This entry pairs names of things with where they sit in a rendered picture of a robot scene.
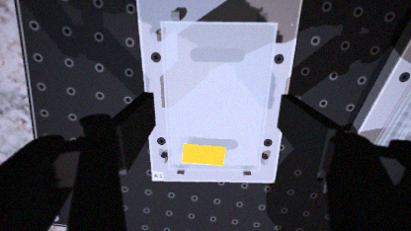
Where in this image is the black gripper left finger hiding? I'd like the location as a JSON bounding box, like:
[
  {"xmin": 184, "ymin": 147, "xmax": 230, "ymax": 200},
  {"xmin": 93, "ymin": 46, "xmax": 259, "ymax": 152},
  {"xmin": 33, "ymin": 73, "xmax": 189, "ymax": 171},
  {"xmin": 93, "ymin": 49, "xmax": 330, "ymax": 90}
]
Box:
[{"xmin": 0, "ymin": 92, "xmax": 156, "ymax": 231}]

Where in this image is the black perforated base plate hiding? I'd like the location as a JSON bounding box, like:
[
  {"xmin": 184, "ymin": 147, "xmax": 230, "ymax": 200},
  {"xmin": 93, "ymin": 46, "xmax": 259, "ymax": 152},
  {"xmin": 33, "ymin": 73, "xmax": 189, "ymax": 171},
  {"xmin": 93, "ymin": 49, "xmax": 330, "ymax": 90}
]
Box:
[{"xmin": 14, "ymin": 0, "xmax": 411, "ymax": 231}]

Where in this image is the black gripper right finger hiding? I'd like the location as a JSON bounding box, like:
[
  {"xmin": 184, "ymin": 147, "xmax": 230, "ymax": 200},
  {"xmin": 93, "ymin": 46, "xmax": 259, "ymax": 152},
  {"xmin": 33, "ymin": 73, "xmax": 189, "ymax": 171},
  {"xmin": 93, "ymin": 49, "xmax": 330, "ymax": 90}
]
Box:
[{"xmin": 277, "ymin": 94, "xmax": 411, "ymax": 231}]

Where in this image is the white multi-well plate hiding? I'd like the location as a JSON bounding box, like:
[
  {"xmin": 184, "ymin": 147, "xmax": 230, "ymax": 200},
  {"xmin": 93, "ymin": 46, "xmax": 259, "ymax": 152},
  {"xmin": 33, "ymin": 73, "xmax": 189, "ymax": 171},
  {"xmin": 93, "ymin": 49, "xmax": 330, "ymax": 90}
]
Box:
[{"xmin": 374, "ymin": 81, "xmax": 411, "ymax": 146}]

